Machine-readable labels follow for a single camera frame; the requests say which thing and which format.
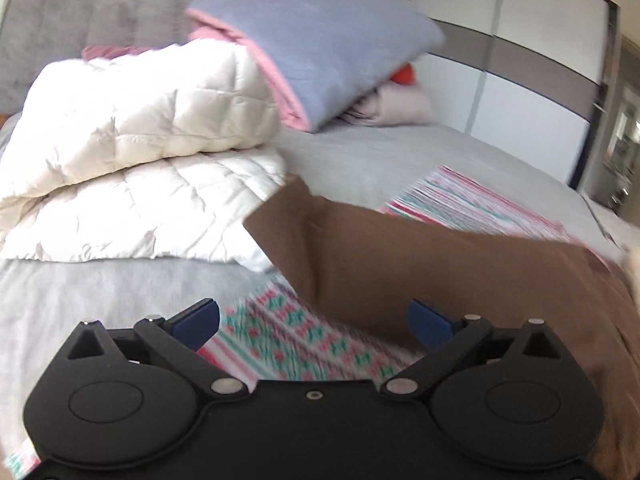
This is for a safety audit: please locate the white grey sliding wardrobe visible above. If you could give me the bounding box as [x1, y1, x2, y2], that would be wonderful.
[410, 0, 620, 188]

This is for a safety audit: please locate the light pink folded bedding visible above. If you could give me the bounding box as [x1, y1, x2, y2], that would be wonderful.
[338, 81, 434, 127]

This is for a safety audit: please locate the brown coat with fur collar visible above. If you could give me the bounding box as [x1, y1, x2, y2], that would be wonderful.
[244, 179, 639, 479]

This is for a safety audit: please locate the grey bed sheet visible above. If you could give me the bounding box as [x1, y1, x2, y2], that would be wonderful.
[1, 125, 620, 454]

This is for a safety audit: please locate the pink teal patterned blanket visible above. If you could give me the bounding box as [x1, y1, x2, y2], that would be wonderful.
[0, 164, 609, 480]

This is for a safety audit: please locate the orange plush item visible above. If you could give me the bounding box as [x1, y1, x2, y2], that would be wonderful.
[390, 63, 416, 86]

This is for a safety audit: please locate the white quilted duvet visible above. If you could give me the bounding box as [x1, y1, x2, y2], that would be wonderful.
[1, 39, 288, 272]

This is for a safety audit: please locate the cream folded garment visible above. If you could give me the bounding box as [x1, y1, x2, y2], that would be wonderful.
[584, 194, 640, 306]

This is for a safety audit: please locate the blue pink folded blanket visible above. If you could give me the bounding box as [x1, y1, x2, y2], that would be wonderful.
[186, 0, 444, 132]

